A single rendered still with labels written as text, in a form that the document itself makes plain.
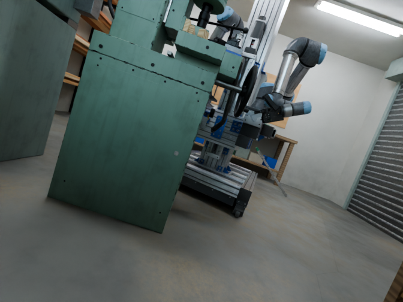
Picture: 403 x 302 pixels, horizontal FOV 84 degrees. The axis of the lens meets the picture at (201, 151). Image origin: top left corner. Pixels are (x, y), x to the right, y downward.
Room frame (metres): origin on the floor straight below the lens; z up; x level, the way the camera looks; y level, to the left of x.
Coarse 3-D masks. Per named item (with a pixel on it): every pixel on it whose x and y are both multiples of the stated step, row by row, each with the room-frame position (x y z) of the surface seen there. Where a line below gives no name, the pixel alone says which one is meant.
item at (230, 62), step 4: (228, 52) 1.19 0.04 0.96; (224, 56) 1.19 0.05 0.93; (228, 56) 1.19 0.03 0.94; (232, 56) 1.19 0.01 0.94; (236, 56) 1.20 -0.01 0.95; (224, 60) 1.19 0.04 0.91; (228, 60) 1.19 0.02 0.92; (232, 60) 1.19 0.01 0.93; (236, 60) 1.20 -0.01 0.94; (240, 60) 1.20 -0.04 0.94; (224, 64) 1.19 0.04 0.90; (228, 64) 1.19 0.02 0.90; (232, 64) 1.20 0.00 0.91; (236, 64) 1.20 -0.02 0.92; (224, 68) 1.19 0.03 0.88; (228, 68) 1.19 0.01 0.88; (232, 68) 1.20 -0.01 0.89; (236, 68) 1.20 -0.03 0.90; (236, 72) 1.20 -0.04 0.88
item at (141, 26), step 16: (128, 0) 1.11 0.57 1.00; (144, 0) 1.12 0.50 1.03; (160, 0) 1.12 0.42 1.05; (128, 16) 1.12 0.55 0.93; (144, 16) 1.12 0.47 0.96; (160, 16) 1.12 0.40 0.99; (112, 32) 1.11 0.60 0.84; (128, 32) 1.12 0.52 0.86; (144, 32) 1.12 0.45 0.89; (160, 32) 1.18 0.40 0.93; (160, 48) 1.27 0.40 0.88
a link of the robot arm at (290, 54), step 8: (296, 40) 1.44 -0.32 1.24; (304, 40) 1.43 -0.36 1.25; (288, 48) 1.44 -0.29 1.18; (296, 48) 1.42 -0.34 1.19; (288, 56) 1.43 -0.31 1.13; (296, 56) 1.44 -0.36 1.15; (288, 64) 1.42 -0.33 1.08; (280, 72) 1.42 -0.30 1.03; (288, 72) 1.41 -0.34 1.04; (280, 80) 1.40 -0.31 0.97; (280, 88) 1.39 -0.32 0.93; (272, 96) 1.38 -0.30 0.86; (280, 96) 1.39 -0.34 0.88; (264, 104) 1.41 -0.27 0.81; (280, 104) 1.38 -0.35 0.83
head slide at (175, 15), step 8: (176, 0) 1.16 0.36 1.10; (184, 0) 1.16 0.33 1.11; (192, 0) 1.22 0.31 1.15; (176, 8) 1.16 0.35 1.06; (184, 8) 1.17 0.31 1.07; (192, 8) 1.29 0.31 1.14; (168, 16) 1.16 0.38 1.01; (176, 16) 1.16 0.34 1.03; (168, 24) 1.16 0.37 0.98; (176, 24) 1.16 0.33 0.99; (168, 32) 1.24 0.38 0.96; (176, 32) 1.19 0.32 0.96
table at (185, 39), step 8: (184, 32) 0.96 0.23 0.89; (176, 40) 0.95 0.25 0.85; (184, 40) 0.96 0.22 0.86; (192, 40) 0.96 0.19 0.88; (200, 40) 0.96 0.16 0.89; (208, 40) 0.96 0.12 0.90; (176, 48) 1.01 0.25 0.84; (184, 48) 0.97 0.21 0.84; (192, 48) 0.96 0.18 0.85; (200, 48) 0.96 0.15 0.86; (208, 48) 0.96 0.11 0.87; (216, 48) 0.96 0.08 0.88; (224, 48) 0.96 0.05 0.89; (200, 56) 1.01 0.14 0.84; (208, 56) 0.97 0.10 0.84; (216, 56) 0.96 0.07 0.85; (216, 64) 1.04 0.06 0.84; (224, 72) 1.17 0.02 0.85; (232, 72) 1.18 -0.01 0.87; (224, 80) 1.29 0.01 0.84; (232, 80) 1.23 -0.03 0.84
